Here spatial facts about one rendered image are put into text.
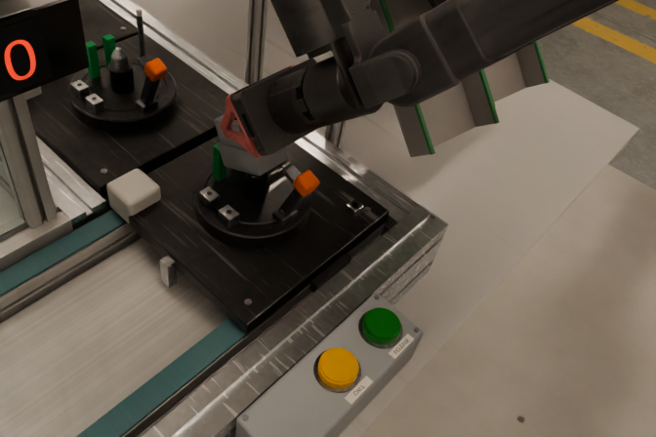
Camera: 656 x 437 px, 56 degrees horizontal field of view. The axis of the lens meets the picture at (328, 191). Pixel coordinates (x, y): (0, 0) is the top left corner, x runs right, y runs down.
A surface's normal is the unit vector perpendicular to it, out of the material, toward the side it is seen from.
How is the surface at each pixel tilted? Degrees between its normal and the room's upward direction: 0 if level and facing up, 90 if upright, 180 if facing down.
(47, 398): 0
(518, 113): 0
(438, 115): 45
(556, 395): 0
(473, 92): 90
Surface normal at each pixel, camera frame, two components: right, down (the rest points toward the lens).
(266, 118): 0.62, -0.08
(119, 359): 0.14, -0.69
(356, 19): 0.76, -0.19
